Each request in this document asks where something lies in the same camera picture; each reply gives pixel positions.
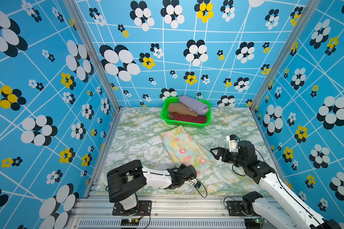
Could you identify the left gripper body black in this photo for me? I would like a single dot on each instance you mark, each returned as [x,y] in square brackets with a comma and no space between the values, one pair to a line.
[184,167]

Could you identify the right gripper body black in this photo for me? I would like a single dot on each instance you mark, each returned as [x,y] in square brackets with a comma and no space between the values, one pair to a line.
[231,157]

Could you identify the floral pastel skirt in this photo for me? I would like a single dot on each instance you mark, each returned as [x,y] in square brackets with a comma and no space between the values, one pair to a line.
[184,149]

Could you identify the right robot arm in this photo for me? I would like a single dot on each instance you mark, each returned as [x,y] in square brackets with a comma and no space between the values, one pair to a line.
[296,214]

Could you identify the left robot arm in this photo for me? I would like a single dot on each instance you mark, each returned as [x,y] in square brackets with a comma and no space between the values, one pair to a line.
[124,182]

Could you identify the red polka dot skirt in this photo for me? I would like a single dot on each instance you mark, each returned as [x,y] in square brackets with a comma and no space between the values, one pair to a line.
[200,119]

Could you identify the lavender rolled skirt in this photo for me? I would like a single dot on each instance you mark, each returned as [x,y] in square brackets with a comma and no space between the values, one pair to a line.
[194,105]

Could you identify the tan rolled skirt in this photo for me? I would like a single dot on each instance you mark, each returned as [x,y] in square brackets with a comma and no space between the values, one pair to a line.
[181,109]

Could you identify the green plastic basket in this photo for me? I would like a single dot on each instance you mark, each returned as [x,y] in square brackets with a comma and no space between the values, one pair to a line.
[165,114]

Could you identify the right green circuit board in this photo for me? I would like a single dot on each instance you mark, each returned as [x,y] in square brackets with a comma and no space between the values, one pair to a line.
[255,223]

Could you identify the green circuit board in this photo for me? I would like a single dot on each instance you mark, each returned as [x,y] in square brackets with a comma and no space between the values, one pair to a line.
[130,222]
[255,223]

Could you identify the left green circuit board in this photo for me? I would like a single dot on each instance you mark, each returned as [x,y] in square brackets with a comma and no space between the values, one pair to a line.
[130,222]

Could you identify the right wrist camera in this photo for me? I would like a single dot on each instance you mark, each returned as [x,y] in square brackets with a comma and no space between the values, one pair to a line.
[233,142]

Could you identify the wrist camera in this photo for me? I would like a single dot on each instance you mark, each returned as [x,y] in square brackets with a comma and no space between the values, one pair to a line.
[197,184]
[233,142]

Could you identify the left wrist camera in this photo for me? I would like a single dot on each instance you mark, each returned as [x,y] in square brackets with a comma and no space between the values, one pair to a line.
[197,184]

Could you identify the aluminium front frame rail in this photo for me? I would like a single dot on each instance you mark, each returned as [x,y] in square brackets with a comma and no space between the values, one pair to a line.
[167,212]

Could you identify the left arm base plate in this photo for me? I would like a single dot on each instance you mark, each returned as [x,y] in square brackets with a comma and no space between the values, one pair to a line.
[142,208]

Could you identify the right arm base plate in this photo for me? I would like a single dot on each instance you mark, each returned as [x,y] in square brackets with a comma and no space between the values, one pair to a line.
[235,209]

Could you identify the right aluminium corner post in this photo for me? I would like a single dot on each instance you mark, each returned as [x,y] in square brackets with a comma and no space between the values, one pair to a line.
[291,40]

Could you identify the aluminium corner post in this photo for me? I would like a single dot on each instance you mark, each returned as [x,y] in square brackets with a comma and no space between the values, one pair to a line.
[291,40]
[83,33]

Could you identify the left aluminium corner post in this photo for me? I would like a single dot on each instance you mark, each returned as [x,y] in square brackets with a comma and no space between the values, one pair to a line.
[83,33]

